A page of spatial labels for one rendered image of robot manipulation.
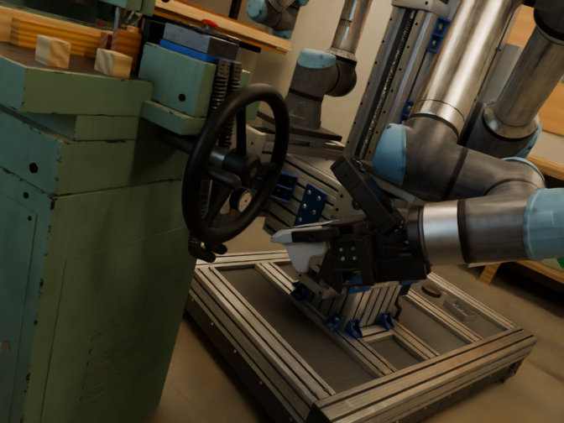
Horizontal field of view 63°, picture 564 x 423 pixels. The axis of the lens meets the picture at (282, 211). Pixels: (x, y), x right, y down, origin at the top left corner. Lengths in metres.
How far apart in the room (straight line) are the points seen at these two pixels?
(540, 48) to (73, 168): 0.81
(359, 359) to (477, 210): 1.02
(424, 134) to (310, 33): 4.06
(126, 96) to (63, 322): 0.42
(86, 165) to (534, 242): 0.63
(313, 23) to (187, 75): 3.91
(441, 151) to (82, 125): 0.52
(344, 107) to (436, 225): 3.84
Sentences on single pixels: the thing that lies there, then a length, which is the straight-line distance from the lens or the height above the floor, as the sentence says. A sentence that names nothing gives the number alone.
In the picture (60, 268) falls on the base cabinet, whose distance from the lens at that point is 0.86.
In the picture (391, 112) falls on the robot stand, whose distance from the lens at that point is 1.36.
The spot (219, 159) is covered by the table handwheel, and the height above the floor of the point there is 0.81.
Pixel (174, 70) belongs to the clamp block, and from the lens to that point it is 0.81.
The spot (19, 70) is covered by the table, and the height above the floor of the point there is 0.89.
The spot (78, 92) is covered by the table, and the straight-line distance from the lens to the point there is 0.74.
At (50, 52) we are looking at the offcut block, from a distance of 0.73.
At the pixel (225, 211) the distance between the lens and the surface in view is 1.13.
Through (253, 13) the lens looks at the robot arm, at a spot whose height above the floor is 1.10.
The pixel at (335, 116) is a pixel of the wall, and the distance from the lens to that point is 4.39.
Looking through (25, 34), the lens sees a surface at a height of 0.92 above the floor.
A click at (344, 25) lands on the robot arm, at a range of 1.61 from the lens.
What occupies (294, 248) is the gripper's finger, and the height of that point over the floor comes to 0.77.
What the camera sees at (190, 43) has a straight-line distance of 0.81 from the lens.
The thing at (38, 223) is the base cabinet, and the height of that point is 0.66.
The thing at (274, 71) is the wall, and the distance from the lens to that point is 4.82.
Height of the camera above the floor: 1.01
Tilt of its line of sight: 18 degrees down
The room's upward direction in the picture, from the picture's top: 18 degrees clockwise
